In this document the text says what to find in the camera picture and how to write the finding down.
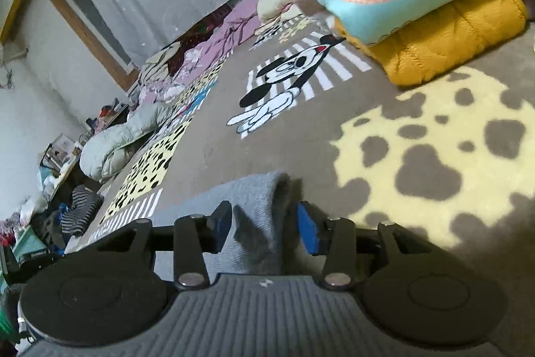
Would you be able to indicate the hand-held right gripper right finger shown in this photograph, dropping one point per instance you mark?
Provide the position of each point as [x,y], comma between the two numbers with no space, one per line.
[308,230]

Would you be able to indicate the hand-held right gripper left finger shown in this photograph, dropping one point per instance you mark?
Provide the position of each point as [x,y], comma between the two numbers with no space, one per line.
[220,221]

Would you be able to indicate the grey knit garment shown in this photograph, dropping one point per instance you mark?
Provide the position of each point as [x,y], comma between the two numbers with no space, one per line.
[255,223]

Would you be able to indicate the printed cartoon blanket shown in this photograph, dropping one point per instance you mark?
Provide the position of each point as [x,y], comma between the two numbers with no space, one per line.
[317,139]

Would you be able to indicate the pale green quilted duvet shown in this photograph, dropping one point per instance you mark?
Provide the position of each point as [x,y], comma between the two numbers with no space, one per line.
[121,141]

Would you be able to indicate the black white striped garment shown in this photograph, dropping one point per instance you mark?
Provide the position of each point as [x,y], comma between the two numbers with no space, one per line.
[79,210]

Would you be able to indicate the cluttered side shelf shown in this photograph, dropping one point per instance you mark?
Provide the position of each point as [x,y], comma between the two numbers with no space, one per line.
[50,189]

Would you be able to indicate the pink crumpled bedding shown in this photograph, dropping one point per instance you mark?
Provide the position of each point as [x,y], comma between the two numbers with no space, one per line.
[200,47]

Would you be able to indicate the mustard yellow knit sweater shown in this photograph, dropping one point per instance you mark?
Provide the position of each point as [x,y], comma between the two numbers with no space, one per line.
[451,39]

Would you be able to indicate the wooden door frame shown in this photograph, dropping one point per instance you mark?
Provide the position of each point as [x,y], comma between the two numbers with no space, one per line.
[83,22]

